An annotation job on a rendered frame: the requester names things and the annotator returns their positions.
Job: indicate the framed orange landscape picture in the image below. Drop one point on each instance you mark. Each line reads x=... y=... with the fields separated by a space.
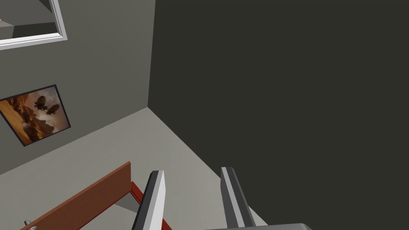
x=33 y=114

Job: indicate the brown wooden door leaf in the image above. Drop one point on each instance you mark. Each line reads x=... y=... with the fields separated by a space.
x=86 y=201

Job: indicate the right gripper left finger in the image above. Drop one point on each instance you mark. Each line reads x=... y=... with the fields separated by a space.
x=154 y=204

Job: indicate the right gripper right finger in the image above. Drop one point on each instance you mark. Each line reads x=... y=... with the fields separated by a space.
x=235 y=204

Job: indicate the white framed window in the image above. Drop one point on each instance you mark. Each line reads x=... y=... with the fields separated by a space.
x=35 y=30

